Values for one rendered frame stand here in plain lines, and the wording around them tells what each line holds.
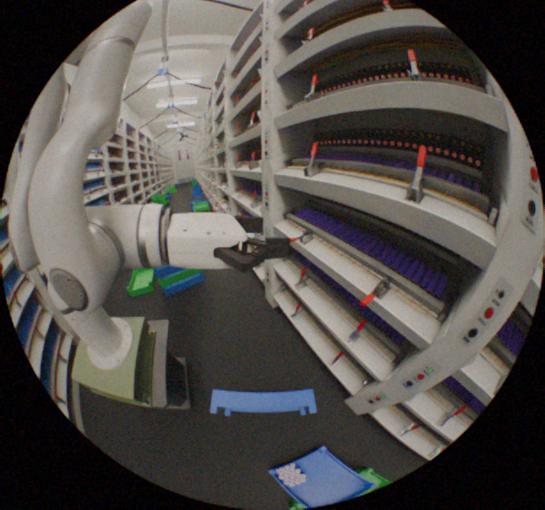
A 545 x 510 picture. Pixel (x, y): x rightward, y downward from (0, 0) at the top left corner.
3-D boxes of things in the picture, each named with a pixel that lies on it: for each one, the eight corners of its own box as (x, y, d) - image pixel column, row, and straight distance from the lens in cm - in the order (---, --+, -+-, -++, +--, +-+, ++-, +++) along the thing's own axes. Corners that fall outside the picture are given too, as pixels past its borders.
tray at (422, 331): (421, 351, 41) (444, 336, 33) (276, 234, 65) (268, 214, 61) (454, 286, 53) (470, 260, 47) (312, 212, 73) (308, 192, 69)
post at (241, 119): (236, 251, 145) (229, 46, 161) (234, 247, 153) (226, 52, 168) (257, 246, 150) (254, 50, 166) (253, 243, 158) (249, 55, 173)
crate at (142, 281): (136, 274, 160) (133, 266, 157) (157, 268, 154) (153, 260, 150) (131, 297, 138) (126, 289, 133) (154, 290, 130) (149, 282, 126)
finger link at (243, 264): (203, 242, 23) (241, 240, 24) (217, 276, 16) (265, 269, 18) (203, 234, 22) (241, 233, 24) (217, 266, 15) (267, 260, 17)
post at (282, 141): (272, 308, 95) (272, -12, 118) (265, 297, 101) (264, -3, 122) (301, 296, 103) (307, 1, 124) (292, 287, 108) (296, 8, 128)
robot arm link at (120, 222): (131, 216, 18) (150, 199, 27) (46, 220, 26) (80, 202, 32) (143, 286, 22) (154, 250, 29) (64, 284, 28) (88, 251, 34)
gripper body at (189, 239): (166, 243, 30) (228, 242, 30) (160, 282, 21) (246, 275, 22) (165, 200, 27) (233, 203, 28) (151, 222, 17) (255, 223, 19)
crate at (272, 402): (226, 397, 78) (226, 415, 77) (212, 389, 59) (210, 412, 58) (303, 397, 77) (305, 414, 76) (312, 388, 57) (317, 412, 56)
